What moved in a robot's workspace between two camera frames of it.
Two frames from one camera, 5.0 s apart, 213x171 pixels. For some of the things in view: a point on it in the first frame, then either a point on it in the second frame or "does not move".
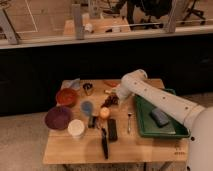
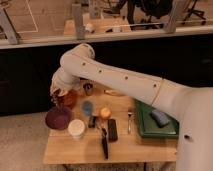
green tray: [148, 126] does not move
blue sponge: [158, 117] does not move
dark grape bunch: [110, 101] -> [57, 102]
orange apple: [105, 112] does not move
